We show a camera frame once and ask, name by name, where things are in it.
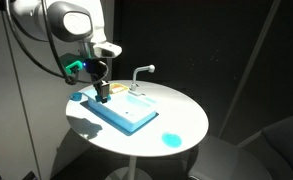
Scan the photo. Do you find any small blue toy cup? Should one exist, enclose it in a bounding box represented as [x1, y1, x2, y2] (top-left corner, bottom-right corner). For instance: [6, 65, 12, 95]
[94, 94, 112, 104]

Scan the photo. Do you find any white table pedestal base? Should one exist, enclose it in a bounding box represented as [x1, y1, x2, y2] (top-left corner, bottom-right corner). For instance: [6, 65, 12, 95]
[104, 155, 154, 180]

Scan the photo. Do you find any blue mug with handle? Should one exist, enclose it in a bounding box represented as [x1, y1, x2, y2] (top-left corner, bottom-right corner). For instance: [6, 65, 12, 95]
[68, 92, 83, 102]

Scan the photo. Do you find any dark gray chair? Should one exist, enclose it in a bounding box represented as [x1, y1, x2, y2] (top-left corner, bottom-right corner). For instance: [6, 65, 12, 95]
[187, 113, 293, 180]

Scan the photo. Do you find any thin gray metal pole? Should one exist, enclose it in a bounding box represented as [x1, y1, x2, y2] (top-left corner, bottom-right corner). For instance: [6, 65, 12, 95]
[218, 0, 282, 138]

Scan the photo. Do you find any light blue toy sink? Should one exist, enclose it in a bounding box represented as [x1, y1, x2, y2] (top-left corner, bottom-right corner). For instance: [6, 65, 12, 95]
[85, 81, 158, 133]

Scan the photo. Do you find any black clamp handle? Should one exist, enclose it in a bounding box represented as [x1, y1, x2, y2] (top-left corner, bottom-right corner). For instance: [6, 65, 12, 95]
[20, 171, 39, 180]

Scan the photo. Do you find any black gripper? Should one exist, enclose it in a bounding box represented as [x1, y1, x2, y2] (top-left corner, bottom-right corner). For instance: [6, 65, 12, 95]
[83, 58, 111, 103]

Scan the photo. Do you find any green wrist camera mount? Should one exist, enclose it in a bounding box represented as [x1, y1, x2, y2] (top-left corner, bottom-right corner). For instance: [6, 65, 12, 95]
[59, 52, 86, 77]

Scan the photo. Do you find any gray toy faucet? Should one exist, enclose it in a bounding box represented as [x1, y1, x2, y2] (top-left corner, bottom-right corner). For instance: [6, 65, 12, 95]
[128, 64, 156, 97]

